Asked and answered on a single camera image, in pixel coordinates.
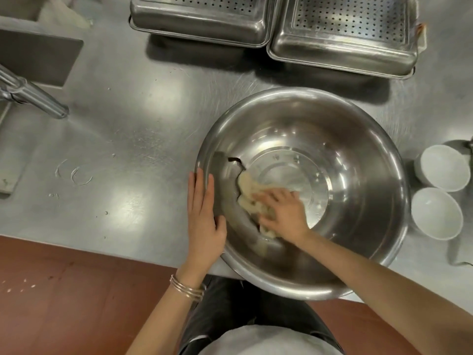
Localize person's right forearm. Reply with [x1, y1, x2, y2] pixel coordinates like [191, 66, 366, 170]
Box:
[295, 231, 473, 355]

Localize white cloth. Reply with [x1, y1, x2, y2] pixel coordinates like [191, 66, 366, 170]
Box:
[37, 0, 94, 29]

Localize person's right hand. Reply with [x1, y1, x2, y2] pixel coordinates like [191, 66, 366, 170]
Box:
[252, 188, 315, 249]

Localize silver bangle bracelets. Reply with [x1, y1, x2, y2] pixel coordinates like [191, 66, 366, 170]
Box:
[169, 274, 206, 302]

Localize person's left hand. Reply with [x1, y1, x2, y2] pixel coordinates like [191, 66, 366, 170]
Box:
[186, 168, 227, 272]

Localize perforated steel tray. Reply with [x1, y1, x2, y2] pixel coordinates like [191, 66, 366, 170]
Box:
[266, 0, 421, 80]
[128, 0, 278, 49]

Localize black trousers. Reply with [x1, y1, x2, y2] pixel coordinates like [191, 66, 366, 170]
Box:
[179, 275, 345, 355]

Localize small white bowl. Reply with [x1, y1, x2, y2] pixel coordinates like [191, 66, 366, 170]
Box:
[411, 187, 464, 241]
[413, 144, 471, 192]

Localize white shirt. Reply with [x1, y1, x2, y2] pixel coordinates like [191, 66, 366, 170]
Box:
[199, 325, 339, 355]

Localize large steel mixing bowl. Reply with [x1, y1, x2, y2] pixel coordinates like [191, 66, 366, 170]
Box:
[195, 87, 410, 301]

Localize steel faucet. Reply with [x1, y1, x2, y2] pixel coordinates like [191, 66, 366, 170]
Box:
[0, 64, 70, 120]

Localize beige cleaning cloth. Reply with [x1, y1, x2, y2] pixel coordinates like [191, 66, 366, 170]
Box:
[235, 171, 282, 241]

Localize person's left forearm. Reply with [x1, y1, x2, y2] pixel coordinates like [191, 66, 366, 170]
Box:
[125, 263, 208, 355]

